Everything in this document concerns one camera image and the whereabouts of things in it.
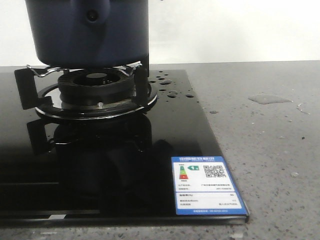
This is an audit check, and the blue energy label sticker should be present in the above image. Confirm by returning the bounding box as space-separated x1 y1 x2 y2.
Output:
171 156 248 217

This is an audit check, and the black gas burner head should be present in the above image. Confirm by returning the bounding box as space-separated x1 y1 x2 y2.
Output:
57 68 135 106

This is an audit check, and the dark blue cooking pot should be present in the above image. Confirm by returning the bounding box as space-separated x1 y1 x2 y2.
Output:
25 0 149 69

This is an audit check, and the black glass gas stove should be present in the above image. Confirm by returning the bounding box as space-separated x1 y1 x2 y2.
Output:
0 69 249 227

